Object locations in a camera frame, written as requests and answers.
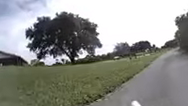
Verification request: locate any large dark tree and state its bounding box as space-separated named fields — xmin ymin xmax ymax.
xmin=23 ymin=7 xmax=105 ymax=69

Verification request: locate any distant row of trees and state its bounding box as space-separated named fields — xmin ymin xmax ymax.
xmin=111 ymin=35 xmax=180 ymax=57

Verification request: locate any grass field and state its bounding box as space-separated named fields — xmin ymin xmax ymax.
xmin=0 ymin=46 xmax=178 ymax=106

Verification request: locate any grey asphalt road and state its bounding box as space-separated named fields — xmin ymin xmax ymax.
xmin=66 ymin=46 xmax=188 ymax=106

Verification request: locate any building with pitched roof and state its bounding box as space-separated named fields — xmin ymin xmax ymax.
xmin=0 ymin=47 xmax=29 ymax=69

